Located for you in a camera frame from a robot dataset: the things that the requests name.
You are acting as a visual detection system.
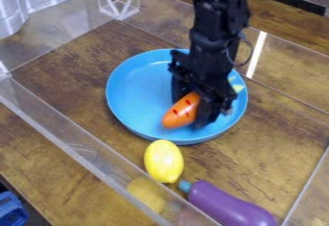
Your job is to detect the black cable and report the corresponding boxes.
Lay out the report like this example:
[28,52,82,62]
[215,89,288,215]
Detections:
[115,0,255,67]

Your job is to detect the blue round tray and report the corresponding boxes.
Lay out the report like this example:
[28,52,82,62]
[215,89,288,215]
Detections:
[105,49,247,145]

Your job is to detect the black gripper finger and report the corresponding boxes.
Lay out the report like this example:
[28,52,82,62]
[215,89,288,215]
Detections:
[171,76,191,103]
[193,95,222,129]

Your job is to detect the orange toy carrot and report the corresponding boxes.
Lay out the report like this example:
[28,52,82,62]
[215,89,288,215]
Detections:
[161,92,200,129]

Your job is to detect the purple toy eggplant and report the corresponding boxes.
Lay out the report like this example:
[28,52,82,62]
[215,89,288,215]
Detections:
[179,180,278,226]

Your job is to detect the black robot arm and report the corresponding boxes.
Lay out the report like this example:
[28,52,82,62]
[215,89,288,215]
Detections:
[168,0,250,128]

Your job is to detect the blue plastic object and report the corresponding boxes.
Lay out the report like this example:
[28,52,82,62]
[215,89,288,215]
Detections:
[0,191,29,226]

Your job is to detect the yellow toy lemon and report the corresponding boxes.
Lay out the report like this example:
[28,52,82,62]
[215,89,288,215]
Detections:
[144,139,183,184]

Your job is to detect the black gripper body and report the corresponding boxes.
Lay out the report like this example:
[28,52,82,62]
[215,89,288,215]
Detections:
[167,32,239,113]

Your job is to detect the clear acrylic enclosure wall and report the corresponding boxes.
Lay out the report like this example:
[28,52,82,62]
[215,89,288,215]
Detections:
[0,0,329,226]

